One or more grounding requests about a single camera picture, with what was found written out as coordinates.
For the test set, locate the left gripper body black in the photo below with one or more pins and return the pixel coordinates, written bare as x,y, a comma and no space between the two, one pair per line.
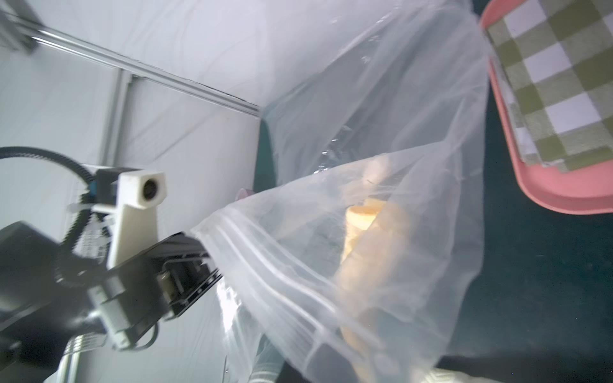
161,282

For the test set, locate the clear plastic vacuum bag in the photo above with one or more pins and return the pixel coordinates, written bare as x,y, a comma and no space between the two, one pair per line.
279,250

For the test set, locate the white patterned towel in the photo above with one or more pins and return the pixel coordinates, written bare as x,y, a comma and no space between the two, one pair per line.
448,376

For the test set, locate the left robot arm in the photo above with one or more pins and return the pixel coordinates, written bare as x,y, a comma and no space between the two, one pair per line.
47,300

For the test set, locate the green table mat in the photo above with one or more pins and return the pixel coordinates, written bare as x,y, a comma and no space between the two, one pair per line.
529,294

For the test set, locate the green checkered cloth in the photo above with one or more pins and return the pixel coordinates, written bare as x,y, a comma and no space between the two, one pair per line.
554,64

